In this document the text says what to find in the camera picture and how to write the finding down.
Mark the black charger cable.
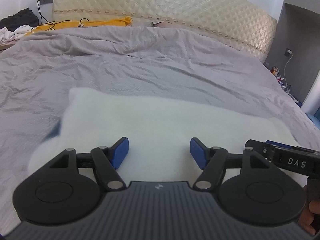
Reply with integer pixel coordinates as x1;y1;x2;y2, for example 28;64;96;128
37;0;91;30

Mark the right hand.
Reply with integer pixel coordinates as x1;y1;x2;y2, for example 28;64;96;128
298;200;320;236

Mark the white clothes pile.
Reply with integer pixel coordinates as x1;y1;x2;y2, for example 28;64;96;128
0;24;32;45

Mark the cream quilted headboard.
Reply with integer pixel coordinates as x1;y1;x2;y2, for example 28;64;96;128
53;0;277;61

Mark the small bottles clutter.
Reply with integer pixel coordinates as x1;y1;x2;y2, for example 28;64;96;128
269;66;291;94

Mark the yellow cloth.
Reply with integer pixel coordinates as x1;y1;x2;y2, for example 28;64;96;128
26;16;133;36

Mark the white sweater with blue stripes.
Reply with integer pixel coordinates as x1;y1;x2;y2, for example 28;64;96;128
28;88;296;183

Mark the grey bed duvet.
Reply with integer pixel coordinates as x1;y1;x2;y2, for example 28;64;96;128
1;26;319;234

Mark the black clothes pile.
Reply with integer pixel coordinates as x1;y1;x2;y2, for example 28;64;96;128
0;8;39;31

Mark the white charger cable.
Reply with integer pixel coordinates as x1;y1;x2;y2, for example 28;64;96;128
282;49;293;88

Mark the pink pillow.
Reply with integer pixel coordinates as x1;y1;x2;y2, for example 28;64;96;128
152;22;184;29

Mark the wooden nightstand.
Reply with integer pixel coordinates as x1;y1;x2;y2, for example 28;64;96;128
0;41;17;51

